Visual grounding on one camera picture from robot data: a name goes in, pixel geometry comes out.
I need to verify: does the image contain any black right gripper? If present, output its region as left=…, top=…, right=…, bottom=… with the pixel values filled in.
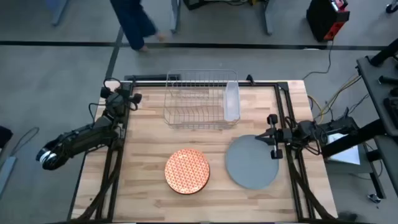
left=255, top=113, right=295, bottom=160

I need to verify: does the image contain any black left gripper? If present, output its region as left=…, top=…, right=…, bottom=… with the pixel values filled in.
left=99, top=85, right=143, bottom=116

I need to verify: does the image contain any grey round plate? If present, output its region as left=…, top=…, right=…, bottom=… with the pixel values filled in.
left=224, top=134, right=280, bottom=190

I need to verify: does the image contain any orange patterned round plate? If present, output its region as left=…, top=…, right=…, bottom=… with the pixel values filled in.
left=164, top=147, right=211, bottom=195

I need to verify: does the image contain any clear plastic cutlery holder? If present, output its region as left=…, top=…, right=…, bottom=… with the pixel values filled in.
left=223, top=80, right=241, bottom=123

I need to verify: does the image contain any person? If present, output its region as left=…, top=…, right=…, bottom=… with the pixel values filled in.
left=109, top=0, right=169, bottom=53

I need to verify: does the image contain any white sheet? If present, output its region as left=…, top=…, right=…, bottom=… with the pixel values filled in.
left=325, top=132, right=361, bottom=166

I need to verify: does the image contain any black tube strut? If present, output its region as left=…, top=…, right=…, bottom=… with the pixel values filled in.
left=321, top=119, right=386, bottom=159

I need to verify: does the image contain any grey metal desk leg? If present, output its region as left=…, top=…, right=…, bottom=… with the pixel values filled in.
left=170, top=0, right=182, bottom=34
left=263, top=0, right=275, bottom=35
left=49, top=0, right=70, bottom=26

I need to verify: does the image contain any dark grey side table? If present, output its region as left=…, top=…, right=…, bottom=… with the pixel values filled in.
left=356, top=54, right=398, bottom=200

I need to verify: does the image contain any red and black case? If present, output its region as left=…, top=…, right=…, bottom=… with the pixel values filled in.
left=306, top=0, right=351, bottom=43

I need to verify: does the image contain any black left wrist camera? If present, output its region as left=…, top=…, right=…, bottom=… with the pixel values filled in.
left=107, top=93, right=125, bottom=110

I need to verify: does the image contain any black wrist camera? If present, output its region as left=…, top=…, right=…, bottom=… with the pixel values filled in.
left=107, top=93, right=125, bottom=110
left=297, top=120, right=315, bottom=138

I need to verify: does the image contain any black aluminium table frame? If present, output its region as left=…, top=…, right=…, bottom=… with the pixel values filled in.
left=70, top=74, right=339, bottom=223

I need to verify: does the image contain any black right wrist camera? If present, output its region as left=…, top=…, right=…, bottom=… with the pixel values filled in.
left=297, top=120, right=315, bottom=138

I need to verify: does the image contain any metal wire dish rack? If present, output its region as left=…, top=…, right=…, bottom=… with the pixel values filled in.
left=163, top=68, right=242, bottom=130

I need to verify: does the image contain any yellow floor cable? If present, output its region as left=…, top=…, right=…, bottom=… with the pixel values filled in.
left=307, top=74, right=363, bottom=121

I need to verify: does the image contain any black floor cable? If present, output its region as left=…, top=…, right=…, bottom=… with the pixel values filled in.
left=302, top=39, right=334, bottom=81

